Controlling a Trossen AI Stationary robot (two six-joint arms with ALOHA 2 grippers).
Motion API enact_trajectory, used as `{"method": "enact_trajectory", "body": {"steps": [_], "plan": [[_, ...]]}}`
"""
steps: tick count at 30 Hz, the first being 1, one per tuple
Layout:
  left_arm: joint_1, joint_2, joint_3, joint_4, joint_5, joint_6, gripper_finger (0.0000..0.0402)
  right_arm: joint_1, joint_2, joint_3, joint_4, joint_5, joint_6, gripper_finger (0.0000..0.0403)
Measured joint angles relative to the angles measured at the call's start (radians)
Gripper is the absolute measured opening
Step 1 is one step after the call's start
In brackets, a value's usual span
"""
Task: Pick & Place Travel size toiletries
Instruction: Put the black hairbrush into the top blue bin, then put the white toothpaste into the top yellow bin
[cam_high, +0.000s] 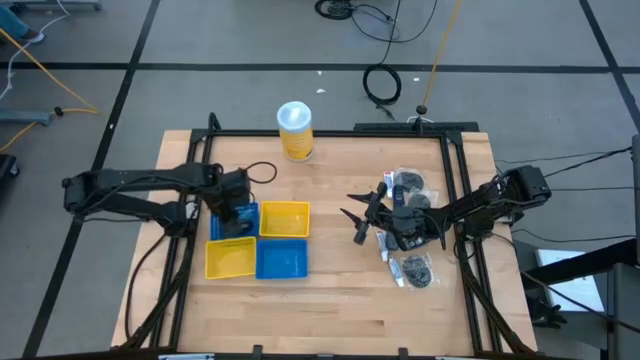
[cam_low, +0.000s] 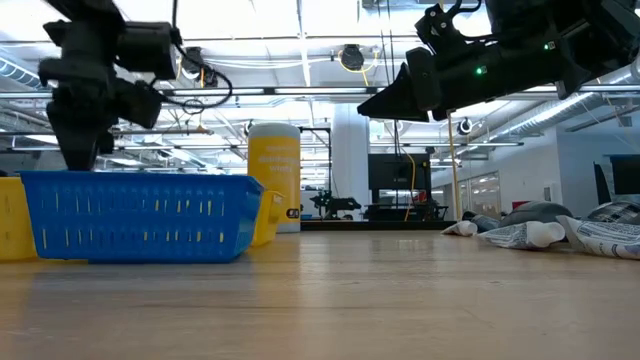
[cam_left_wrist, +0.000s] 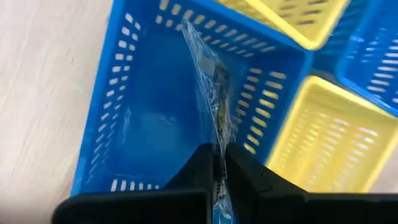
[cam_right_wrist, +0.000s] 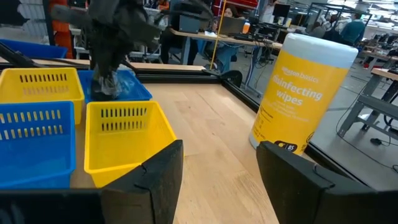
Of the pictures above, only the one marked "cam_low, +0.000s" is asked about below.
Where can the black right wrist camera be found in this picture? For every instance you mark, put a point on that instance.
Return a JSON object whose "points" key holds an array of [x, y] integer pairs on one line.
{"points": [[440, 27]]}

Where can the yellow plastic slotted basket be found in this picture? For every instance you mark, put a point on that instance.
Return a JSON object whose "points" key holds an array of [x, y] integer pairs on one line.
{"points": [[267, 215], [17, 225]]}

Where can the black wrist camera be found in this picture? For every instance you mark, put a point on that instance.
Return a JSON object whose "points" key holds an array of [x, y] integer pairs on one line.
{"points": [[140, 102], [440, 27]]}

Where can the black monitor on stand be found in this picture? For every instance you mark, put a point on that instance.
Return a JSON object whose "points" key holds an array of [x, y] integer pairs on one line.
{"points": [[397, 172]]}

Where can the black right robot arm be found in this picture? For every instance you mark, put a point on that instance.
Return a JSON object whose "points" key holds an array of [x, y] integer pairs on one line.
{"points": [[590, 30]]}

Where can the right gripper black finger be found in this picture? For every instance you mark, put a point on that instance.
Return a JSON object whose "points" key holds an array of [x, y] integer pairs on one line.
{"points": [[395, 102]]}

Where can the yellow wipes canister white lid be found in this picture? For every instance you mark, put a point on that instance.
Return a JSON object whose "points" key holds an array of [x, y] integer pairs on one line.
{"points": [[274, 175]]}

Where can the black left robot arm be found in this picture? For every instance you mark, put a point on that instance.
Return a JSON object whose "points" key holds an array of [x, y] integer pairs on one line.
{"points": [[145, 50]]}

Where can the black aluminium rig frame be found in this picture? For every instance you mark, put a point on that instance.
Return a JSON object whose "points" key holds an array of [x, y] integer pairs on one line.
{"points": [[375, 225]]}

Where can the distant black robot rig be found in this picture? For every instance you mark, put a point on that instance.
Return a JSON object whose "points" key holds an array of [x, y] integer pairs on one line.
{"points": [[332, 204]]}

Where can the black travel tube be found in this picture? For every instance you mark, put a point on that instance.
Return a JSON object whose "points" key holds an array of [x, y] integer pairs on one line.
{"points": [[487, 222]]}

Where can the black desk monitor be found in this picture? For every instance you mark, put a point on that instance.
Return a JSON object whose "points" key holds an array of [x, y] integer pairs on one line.
{"points": [[625, 175]]}

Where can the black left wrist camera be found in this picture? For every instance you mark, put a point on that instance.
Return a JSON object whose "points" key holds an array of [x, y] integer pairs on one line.
{"points": [[140, 102]]}

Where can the blue plastic slotted basket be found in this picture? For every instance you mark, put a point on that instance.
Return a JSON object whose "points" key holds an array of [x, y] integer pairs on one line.
{"points": [[140, 235]]}

